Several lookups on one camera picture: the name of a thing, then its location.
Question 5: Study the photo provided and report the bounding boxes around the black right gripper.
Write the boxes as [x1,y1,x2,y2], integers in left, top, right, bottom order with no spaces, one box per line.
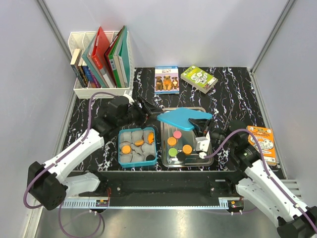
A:
[188,118,236,149]

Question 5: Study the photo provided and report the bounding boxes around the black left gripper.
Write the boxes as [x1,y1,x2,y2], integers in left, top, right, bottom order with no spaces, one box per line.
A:
[118,96,163,129]

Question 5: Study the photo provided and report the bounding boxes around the teal box lid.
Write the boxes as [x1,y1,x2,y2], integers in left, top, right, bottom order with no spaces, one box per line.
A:
[157,108,212,131]

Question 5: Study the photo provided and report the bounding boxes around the orange fish shaped cookie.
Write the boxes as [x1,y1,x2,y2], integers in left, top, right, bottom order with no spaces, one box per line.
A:
[148,132,154,144]

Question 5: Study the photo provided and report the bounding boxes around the orange round cracker cookie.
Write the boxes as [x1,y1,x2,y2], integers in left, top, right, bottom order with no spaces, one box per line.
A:
[182,144,193,155]
[121,145,131,155]
[134,140,144,146]
[167,136,177,146]

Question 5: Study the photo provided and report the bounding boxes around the black sandwich cookie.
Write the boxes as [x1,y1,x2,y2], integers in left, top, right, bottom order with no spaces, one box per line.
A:
[146,154,155,161]
[176,152,186,162]

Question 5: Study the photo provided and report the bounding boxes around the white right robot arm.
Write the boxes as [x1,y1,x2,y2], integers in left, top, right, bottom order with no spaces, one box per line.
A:
[189,119,317,238]

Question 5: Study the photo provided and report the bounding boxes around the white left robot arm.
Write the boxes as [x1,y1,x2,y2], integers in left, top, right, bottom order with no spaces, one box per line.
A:
[23,94,163,210]

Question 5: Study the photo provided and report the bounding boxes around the pink round cookie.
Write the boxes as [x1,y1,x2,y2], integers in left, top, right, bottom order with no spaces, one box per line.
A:
[173,130,182,139]

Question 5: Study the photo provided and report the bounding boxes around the green round cookie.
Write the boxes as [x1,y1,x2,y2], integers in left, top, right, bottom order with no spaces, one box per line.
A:
[168,148,178,157]

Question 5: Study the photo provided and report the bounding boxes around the teal cookie box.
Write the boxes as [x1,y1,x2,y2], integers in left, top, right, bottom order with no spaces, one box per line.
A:
[118,127,157,169]

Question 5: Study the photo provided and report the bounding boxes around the dog picture book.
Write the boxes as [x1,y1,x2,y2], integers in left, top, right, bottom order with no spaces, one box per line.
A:
[154,66,180,94]

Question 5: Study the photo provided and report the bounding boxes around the orange book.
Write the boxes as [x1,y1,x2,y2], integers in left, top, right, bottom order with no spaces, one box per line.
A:
[247,125,277,166]

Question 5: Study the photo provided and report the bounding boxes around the white file organizer rack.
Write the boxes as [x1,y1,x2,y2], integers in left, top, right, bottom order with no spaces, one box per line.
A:
[68,31,135,99]

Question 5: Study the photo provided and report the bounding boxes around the dark blue paperback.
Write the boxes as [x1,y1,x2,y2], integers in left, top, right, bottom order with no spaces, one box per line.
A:
[82,64,96,88]

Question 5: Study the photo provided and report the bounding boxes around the teal grey book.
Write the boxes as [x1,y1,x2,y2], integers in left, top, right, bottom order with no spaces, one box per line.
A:
[82,32,108,88]

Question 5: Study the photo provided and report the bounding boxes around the tan spine paperback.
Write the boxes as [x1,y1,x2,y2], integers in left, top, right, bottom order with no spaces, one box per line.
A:
[70,48,88,88]

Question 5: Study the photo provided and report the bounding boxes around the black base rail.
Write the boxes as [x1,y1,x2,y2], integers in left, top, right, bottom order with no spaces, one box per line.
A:
[74,170,256,208]

